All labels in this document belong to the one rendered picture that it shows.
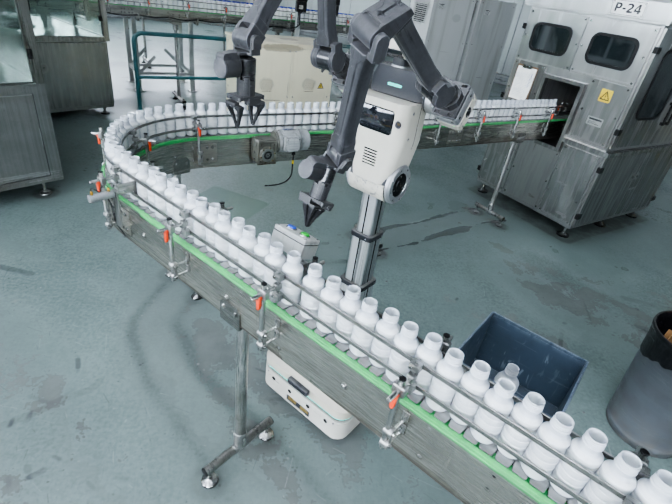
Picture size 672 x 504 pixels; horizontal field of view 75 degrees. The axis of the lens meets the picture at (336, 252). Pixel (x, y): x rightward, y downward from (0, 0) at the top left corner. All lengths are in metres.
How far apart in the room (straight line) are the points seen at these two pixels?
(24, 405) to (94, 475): 0.54
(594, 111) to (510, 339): 3.20
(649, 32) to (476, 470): 3.81
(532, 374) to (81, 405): 1.95
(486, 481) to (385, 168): 1.05
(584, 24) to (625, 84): 0.64
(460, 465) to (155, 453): 1.44
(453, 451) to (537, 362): 0.59
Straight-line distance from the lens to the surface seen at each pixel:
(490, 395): 1.03
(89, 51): 6.25
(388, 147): 1.63
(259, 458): 2.17
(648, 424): 2.77
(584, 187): 4.60
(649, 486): 1.05
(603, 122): 4.51
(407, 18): 1.17
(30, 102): 4.06
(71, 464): 2.28
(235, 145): 2.68
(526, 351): 1.61
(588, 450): 1.03
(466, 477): 1.17
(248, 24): 1.44
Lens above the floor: 1.82
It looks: 31 degrees down
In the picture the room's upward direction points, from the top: 9 degrees clockwise
